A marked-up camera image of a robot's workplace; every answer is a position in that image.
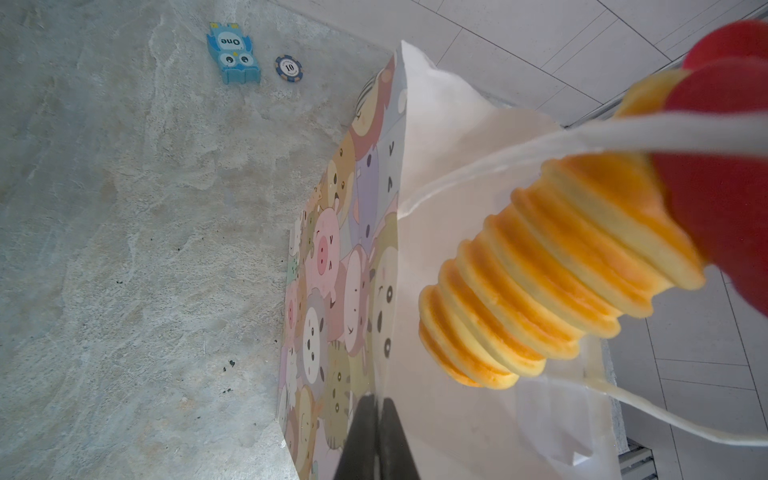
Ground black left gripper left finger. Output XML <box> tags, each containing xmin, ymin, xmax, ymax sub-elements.
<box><xmin>333</xmin><ymin>395</ymin><xmax>378</xmax><ymax>480</ymax></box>

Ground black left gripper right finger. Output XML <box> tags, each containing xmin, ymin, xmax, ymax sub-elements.
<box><xmin>379</xmin><ymin>398</ymin><xmax>420</xmax><ymax>480</ymax></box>

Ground ridged yellow fake bread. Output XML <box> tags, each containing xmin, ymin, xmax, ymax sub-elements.
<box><xmin>418</xmin><ymin>68</ymin><xmax>708</xmax><ymax>390</ymax></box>

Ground cartoon animal paper bag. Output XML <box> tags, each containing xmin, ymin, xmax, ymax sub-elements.
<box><xmin>277</xmin><ymin>40</ymin><xmax>768</xmax><ymax>480</ymax></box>

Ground red kitchen tongs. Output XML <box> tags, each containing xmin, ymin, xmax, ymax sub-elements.
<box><xmin>652</xmin><ymin>20</ymin><xmax>767</xmax><ymax>313</ymax></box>

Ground blue poker chip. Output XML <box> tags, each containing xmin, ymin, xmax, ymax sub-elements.
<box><xmin>274</xmin><ymin>55</ymin><xmax>303</xmax><ymax>83</ymax></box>

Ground blue owl toy block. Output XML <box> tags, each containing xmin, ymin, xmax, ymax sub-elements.
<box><xmin>206</xmin><ymin>22</ymin><xmax>261</xmax><ymax>85</ymax></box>

